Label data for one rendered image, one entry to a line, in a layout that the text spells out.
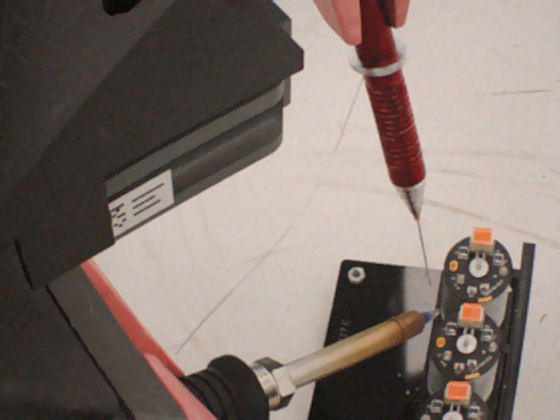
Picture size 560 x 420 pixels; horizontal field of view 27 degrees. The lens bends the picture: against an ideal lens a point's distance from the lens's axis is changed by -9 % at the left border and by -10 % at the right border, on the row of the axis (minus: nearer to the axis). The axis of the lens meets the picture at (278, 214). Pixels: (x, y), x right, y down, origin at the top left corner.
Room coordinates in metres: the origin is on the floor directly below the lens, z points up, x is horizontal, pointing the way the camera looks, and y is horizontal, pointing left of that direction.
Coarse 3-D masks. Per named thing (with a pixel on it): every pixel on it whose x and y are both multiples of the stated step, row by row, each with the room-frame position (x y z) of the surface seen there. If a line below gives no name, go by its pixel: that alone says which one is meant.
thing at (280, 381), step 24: (408, 312) 0.15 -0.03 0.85; (360, 336) 0.14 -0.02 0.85; (384, 336) 0.14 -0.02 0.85; (408, 336) 0.14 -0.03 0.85; (264, 360) 0.13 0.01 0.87; (312, 360) 0.13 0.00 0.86; (336, 360) 0.13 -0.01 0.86; (360, 360) 0.14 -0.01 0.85; (264, 384) 0.13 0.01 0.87; (288, 384) 0.13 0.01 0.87
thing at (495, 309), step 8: (472, 264) 0.18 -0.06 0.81; (472, 272) 0.17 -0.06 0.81; (480, 272) 0.17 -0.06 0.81; (448, 288) 0.17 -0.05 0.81; (448, 296) 0.17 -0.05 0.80; (504, 296) 0.17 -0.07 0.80; (448, 304) 0.17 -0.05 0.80; (456, 304) 0.17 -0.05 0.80; (488, 304) 0.16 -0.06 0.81; (496, 304) 0.16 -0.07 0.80; (504, 304) 0.17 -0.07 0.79; (440, 312) 0.18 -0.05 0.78; (448, 312) 0.17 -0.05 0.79; (488, 312) 0.16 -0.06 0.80; (496, 312) 0.16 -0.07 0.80; (440, 320) 0.18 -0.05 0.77; (496, 320) 0.16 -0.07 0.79
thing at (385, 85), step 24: (360, 0) 0.19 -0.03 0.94; (384, 24) 0.19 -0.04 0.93; (360, 48) 0.19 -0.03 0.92; (384, 48) 0.19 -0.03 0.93; (360, 72) 0.18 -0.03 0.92; (384, 72) 0.18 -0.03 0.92; (384, 96) 0.18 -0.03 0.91; (408, 96) 0.18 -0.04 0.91; (384, 120) 0.18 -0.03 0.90; (408, 120) 0.18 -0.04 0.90; (384, 144) 0.18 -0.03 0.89; (408, 144) 0.18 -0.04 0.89; (408, 168) 0.17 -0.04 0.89
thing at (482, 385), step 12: (468, 336) 0.15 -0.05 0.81; (456, 348) 0.15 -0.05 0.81; (468, 348) 0.15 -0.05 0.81; (432, 372) 0.15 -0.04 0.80; (492, 372) 0.14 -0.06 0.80; (432, 384) 0.15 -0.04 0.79; (444, 384) 0.14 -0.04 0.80; (468, 384) 0.14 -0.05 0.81; (480, 384) 0.14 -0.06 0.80; (492, 384) 0.14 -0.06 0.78; (480, 396) 0.14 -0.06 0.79
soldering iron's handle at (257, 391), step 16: (208, 368) 0.13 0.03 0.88; (224, 368) 0.13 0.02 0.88; (240, 368) 0.13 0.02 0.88; (192, 384) 0.12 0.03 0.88; (208, 384) 0.12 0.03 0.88; (224, 384) 0.12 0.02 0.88; (240, 384) 0.12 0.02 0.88; (256, 384) 0.12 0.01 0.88; (208, 400) 0.12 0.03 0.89; (224, 400) 0.12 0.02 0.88; (240, 400) 0.12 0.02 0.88; (256, 400) 0.12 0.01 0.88; (224, 416) 0.11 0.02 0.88; (240, 416) 0.11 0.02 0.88; (256, 416) 0.11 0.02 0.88
